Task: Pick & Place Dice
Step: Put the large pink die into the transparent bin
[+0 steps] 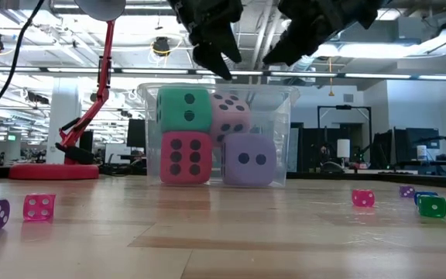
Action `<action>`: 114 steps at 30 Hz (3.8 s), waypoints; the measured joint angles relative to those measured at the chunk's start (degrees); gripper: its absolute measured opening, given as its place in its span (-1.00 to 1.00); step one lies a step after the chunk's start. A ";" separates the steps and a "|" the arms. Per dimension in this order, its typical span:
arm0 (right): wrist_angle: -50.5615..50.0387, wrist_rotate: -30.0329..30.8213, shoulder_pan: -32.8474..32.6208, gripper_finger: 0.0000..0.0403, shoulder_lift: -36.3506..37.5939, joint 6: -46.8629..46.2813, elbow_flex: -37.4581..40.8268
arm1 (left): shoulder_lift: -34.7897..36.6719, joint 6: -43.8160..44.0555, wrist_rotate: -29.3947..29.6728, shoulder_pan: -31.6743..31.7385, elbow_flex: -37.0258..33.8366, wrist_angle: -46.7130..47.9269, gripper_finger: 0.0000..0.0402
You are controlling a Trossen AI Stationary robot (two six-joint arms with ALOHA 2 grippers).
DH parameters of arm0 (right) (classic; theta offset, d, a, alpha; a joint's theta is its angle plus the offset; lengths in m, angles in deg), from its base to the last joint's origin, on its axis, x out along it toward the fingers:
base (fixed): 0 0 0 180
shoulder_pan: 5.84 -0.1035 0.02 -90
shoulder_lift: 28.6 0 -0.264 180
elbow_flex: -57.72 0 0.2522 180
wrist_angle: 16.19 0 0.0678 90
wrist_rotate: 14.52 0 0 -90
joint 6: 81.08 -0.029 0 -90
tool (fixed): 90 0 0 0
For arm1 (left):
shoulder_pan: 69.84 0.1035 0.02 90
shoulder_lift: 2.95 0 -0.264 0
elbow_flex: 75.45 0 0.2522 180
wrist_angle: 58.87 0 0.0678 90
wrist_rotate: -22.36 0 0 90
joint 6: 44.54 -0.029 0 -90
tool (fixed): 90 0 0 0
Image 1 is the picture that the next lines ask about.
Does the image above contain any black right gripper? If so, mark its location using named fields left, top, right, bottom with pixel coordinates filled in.
left=262, top=0, right=383, bottom=66

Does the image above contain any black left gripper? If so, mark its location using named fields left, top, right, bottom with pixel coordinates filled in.
left=168, top=0, right=244, bottom=81

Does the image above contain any pink foam die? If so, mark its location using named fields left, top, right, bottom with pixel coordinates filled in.
left=209, top=91, right=252, bottom=147

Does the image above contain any clear plastic bin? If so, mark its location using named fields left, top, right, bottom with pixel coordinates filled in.
left=136, top=82, right=300, bottom=189

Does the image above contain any teal foam die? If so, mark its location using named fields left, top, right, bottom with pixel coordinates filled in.
left=156, top=85, right=213, bottom=135

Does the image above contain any lavender foam die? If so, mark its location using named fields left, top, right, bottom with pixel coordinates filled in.
left=221, top=133, right=277, bottom=188

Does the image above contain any red foam die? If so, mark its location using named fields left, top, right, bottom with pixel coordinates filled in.
left=160, top=130, right=213, bottom=185

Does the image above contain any black ceiling device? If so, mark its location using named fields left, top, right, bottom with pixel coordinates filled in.
left=151, top=36, right=172, bottom=57

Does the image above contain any yellow hanging tag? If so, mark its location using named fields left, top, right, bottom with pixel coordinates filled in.
left=328, top=57, right=335, bottom=97

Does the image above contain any long ceiling light bar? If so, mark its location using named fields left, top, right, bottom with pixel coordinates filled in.
left=0, top=66, right=446, bottom=81

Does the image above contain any red desk lamp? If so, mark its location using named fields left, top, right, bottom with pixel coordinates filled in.
left=8, top=0, right=127, bottom=181

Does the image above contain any white cylinder lamp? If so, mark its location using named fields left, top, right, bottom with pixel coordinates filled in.
left=337, top=138, right=351, bottom=159

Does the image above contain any black computer monitor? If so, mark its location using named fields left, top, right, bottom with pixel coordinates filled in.
left=125, top=119, right=146, bottom=149

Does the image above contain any dark desk monitor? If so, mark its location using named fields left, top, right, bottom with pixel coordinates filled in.
left=373, top=127, right=441, bottom=166

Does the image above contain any small pink translucent die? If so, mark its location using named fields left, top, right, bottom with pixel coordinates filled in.
left=352, top=188, right=376, bottom=208
left=22, top=192, right=57, bottom=222

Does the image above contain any small blue translucent die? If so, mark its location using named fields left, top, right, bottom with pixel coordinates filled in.
left=413, top=191, right=439, bottom=206

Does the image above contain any small green translucent die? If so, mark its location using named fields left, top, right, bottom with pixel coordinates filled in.
left=417, top=195, right=446, bottom=219

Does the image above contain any black rectangular frame stand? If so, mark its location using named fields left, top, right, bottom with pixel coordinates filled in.
left=317, top=105, right=372, bottom=131

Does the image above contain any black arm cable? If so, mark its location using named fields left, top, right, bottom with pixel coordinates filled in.
left=0, top=0, right=46, bottom=164

